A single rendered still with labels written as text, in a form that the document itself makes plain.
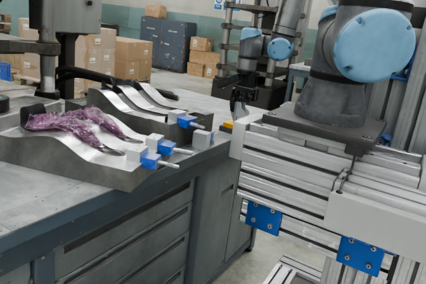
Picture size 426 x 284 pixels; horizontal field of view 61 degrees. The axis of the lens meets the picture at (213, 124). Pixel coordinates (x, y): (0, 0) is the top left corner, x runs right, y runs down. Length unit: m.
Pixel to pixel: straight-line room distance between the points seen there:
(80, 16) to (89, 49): 3.10
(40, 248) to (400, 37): 0.81
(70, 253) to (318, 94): 0.69
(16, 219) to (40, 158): 0.23
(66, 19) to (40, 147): 1.02
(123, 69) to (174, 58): 2.60
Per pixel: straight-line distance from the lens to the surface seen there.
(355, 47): 0.62
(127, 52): 5.79
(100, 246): 1.07
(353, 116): 0.78
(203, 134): 1.19
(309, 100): 0.79
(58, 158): 0.97
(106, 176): 0.91
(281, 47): 1.21
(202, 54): 8.04
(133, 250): 1.19
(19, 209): 0.85
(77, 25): 1.94
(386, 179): 0.78
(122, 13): 9.82
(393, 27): 0.63
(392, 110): 1.00
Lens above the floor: 1.21
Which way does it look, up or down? 16 degrees down
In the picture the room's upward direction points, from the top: 7 degrees clockwise
